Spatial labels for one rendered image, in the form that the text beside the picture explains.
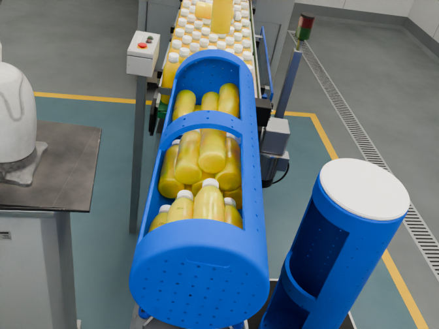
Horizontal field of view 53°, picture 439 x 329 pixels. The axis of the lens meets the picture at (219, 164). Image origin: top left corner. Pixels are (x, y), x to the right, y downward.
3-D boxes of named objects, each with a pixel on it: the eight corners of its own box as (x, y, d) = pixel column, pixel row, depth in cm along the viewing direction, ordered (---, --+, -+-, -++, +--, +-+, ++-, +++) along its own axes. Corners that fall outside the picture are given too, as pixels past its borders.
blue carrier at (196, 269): (122, 320, 96) (134, 232, 79) (168, 111, 165) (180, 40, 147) (249, 339, 99) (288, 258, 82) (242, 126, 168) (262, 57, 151)
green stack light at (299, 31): (295, 38, 188) (298, 27, 185) (293, 32, 193) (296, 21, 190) (309, 41, 189) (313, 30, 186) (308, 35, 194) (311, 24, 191)
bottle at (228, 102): (238, 81, 151) (239, 109, 136) (240, 99, 155) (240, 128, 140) (217, 83, 151) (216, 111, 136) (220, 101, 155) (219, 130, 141)
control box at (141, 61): (126, 74, 173) (127, 49, 167) (134, 52, 189) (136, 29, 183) (151, 78, 174) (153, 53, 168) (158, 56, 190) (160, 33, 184)
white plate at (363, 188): (353, 148, 150) (353, 151, 151) (302, 174, 134) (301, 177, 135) (426, 196, 136) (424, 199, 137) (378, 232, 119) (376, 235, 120)
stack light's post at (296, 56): (244, 224, 260) (294, 51, 193) (244, 220, 263) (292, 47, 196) (251, 226, 260) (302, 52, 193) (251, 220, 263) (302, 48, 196)
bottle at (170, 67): (179, 98, 185) (183, 57, 173) (176, 106, 179) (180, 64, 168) (162, 94, 185) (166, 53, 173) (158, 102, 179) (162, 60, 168)
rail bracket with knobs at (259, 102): (243, 126, 176) (249, 104, 169) (243, 117, 181) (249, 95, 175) (268, 130, 176) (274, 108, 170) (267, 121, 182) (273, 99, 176)
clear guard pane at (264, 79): (249, 177, 222) (271, 93, 192) (245, 100, 284) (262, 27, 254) (249, 177, 222) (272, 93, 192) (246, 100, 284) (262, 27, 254)
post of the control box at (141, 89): (128, 233, 241) (137, 66, 180) (130, 227, 244) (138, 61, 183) (136, 234, 241) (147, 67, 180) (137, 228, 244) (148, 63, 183)
